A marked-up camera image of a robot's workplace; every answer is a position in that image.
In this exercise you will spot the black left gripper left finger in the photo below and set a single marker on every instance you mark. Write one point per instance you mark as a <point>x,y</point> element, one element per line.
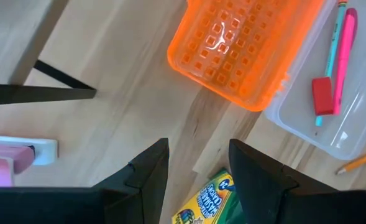
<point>139,193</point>

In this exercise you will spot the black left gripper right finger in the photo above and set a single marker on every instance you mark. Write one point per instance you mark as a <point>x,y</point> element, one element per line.
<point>263,189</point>

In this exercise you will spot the clear plastic pencil box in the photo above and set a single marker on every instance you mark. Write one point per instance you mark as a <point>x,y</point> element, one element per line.
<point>356,93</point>

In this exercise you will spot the yellow pencil with pink eraser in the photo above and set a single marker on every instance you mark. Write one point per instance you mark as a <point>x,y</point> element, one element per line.
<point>359,161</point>

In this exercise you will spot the green yellow crayon box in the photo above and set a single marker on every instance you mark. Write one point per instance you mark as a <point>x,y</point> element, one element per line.
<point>207,202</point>

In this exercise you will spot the pink highlighter pen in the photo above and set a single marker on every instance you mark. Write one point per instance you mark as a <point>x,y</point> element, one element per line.
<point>344,56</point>

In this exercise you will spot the red eraser block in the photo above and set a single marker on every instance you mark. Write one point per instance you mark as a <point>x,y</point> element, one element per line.
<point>322,96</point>

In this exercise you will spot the orange plastic box lid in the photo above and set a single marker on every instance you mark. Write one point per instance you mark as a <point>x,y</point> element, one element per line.
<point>232,46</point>

